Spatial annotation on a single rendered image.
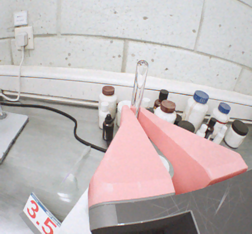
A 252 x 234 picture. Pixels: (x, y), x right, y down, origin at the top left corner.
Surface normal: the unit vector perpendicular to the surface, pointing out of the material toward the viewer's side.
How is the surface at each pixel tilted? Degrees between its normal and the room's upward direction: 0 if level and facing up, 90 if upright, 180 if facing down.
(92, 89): 90
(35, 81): 90
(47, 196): 0
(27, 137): 0
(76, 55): 90
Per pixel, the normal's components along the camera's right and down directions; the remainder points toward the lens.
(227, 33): -0.05, 0.57
